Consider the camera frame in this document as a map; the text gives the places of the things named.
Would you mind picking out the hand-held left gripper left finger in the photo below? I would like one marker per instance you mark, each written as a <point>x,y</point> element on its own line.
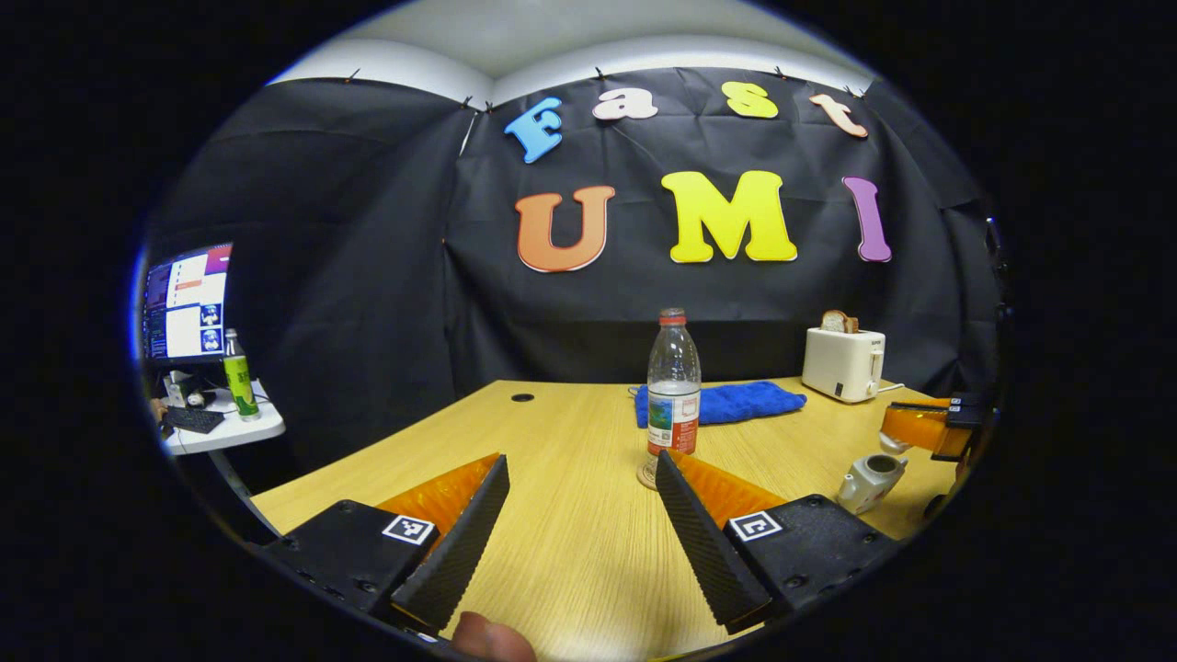
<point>460,542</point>

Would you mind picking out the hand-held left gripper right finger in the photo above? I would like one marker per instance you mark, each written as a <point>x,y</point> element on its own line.
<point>703,542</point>

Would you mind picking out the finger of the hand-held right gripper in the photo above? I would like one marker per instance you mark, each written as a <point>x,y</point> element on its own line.
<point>956,414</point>

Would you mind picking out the white teacup lid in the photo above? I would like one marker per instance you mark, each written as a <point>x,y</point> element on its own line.
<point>894,443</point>

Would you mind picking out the round wooden coaster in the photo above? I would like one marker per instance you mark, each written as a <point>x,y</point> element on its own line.
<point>646,475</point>

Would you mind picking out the white ceramic teacup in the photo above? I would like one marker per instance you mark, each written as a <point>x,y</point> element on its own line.
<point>869,483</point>

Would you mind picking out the clear plastic water bottle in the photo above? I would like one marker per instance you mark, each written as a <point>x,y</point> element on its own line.
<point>673,386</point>

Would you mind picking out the green bottle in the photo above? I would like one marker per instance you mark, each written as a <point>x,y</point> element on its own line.
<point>241,382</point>

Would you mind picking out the white toaster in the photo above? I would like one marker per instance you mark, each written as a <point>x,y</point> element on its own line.
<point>841,366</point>

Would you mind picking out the blue towel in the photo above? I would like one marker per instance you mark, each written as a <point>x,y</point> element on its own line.
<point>745,403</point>

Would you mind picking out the bread slice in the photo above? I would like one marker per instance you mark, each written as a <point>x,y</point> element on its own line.
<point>839,322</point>

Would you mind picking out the white side table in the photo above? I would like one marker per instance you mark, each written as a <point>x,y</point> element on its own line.
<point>244,430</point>

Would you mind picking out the black keyboard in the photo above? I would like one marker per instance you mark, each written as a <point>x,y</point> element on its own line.
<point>193,420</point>

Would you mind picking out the computer monitor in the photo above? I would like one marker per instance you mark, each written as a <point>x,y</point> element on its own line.
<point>188,299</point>

